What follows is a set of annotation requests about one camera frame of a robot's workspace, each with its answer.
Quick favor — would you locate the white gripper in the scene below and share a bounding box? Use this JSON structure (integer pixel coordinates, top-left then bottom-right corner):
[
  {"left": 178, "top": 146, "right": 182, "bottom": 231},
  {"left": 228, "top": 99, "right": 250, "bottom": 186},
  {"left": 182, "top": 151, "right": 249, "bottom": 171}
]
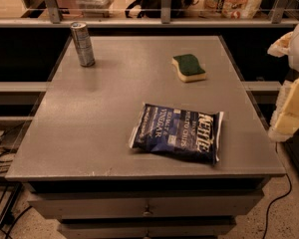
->
[{"left": 267, "top": 31, "right": 299, "bottom": 143}]

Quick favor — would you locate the green and yellow sponge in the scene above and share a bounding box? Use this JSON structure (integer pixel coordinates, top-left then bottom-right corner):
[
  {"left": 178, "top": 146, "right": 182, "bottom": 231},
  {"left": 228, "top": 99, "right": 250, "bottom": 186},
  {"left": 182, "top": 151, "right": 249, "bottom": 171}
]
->
[{"left": 171, "top": 54, "right": 206, "bottom": 83}]

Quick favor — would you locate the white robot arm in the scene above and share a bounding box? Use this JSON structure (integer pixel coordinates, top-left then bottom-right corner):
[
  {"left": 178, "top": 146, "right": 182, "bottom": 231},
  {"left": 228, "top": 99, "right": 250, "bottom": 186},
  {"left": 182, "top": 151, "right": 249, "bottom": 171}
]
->
[{"left": 267, "top": 23, "right": 299, "bottom": 142}]

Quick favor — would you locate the printed shopping bag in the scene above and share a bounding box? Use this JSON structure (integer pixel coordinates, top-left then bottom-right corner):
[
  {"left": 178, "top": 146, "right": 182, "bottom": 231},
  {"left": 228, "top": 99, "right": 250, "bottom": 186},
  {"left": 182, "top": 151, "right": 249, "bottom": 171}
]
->
[{"left": 200, "top": 0, "right": 262, "bottom": 19}]

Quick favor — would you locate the blue Kettle chips bag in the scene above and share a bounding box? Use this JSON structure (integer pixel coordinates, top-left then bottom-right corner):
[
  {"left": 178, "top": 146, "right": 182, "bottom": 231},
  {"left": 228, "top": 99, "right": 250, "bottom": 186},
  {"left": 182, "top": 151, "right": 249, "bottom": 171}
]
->
[{"left": 129, "top": 104, "right": 224, "bottom": 164}]

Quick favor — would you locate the grey cabinet upper drawer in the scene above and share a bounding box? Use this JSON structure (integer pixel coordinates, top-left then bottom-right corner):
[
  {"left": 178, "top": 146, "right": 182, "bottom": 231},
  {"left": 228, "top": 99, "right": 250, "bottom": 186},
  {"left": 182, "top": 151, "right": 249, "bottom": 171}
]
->
[{"left": 28, "top": 190, "right": 263, "bottom": 219}]

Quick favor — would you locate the grey cabinet drawer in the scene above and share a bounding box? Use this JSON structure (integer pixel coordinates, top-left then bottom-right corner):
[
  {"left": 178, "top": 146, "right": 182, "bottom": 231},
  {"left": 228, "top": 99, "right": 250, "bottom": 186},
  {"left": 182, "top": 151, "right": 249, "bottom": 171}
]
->
[
  {"left": 58, "top": 218, "right": 236, "bottom": 239},
  {"left": 28, "top": 190, "right": 263, "bottom": 219}
]

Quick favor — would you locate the black backpack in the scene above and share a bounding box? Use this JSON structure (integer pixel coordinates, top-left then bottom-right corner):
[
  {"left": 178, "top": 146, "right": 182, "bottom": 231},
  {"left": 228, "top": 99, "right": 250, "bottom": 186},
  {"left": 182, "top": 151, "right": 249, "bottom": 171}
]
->
[{"left": 125, "top": 0, "right": 199, "bottom": 18}]

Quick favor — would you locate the grey cabinet lower drawer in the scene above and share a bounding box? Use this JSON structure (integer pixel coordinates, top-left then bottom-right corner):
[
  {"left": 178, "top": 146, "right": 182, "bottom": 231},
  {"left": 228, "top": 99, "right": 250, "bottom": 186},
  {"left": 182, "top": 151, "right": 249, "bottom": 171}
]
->
[{"left": 58, "top": 218, "right": 236, "bottom": 239}]

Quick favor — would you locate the silver drink can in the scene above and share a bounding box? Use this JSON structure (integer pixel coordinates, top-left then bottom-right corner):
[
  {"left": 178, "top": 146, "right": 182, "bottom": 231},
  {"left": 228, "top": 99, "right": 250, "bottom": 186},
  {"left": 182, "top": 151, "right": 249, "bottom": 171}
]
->
[{"left": 71, "top": 22, "right": 95, "bottom": 67}]

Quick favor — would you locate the black floor cable right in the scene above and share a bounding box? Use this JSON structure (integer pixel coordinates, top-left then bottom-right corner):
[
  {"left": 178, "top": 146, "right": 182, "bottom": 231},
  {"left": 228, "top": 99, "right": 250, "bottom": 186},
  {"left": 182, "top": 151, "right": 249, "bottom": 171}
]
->
[{"left": 261, "top": 142, "right": 293, "bottom": 239}]

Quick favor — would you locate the metal railing frame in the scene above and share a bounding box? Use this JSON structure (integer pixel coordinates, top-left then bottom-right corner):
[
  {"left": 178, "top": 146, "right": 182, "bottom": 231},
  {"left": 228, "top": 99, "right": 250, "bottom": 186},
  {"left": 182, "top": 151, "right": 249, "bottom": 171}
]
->
[{"left": 0, "top": 0, "right": 299, "bottom": 28}]

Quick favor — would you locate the black cables left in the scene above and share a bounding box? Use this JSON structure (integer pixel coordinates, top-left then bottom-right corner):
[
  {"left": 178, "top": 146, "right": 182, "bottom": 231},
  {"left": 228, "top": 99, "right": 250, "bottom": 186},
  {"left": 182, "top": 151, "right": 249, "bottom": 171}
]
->
[{"left": 0, "top": 122, "right": 34, "bottom": 239}]

